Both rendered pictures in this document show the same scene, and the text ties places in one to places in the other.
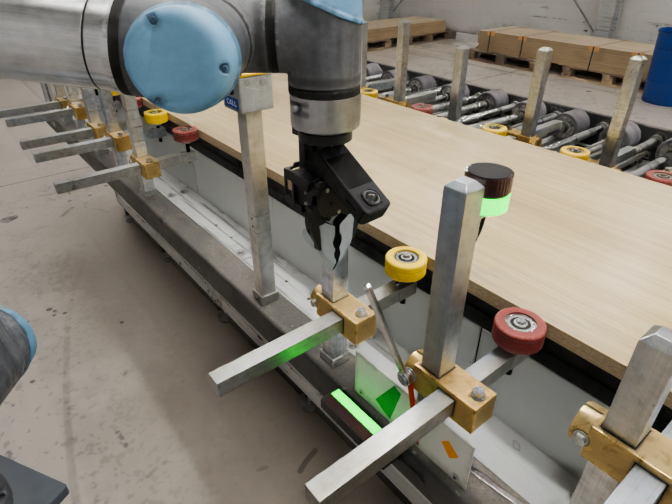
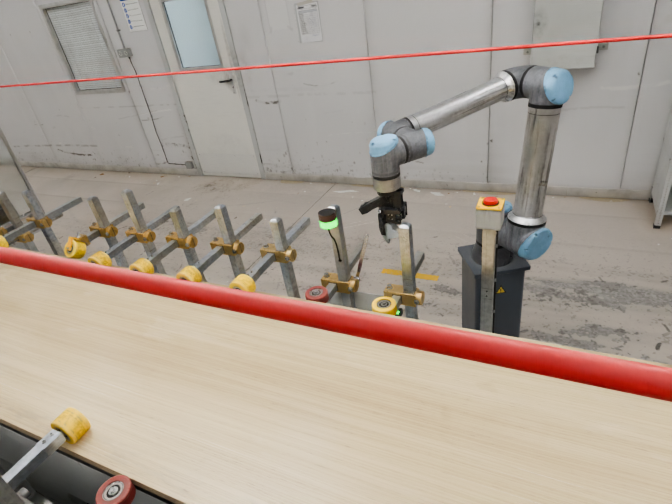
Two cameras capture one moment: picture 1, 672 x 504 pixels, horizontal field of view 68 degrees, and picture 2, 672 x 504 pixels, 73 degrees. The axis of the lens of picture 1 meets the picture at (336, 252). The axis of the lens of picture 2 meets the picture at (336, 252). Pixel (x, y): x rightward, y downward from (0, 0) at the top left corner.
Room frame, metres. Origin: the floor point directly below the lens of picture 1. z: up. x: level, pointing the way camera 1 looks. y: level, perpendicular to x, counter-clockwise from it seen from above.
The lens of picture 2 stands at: (1.85, -0.67, 1.84)
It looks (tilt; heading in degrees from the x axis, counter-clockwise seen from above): 31 degrees down; 159
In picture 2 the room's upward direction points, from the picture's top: 10 degrees counter-clockwise
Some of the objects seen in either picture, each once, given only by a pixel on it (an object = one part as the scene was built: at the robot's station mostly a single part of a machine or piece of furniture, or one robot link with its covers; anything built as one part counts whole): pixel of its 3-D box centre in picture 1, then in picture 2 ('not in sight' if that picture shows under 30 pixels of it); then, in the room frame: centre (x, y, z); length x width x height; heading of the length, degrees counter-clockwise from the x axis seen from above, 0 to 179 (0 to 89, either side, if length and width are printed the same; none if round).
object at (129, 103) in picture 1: (139, 147); not in sight; (1.52, 0.63, 0.87); 0.03 x 0.03 x 0.48; 39
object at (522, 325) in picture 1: (514, 347); (318, 304); (0.61, -0.29, 0.85); 0.08 x 0.08 x 0.11
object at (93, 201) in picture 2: not in sight; (112, 241); (-0.43, -0.94, 0.89); 0.03 x 0.03 x 0.48; 39
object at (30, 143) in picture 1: (84, 133); not in sight; (1.85, 0.96, 0.80); 0.43 x 0.03 x 0.04; 129
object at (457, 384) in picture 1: (448, 385); (339, 283); (0.53, -0.17, 0.85); 0.13 x 0.06 x 0.05; 39
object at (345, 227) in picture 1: (332, 234); (391, 234); (0.64, 0.00, 1.04); 0.06 x 0.03 x 0.09; 39
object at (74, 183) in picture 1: (130, 170); not in sight; (1.46, 0.65, 0.81); 0.43 x 0.03 x 0.04; 129
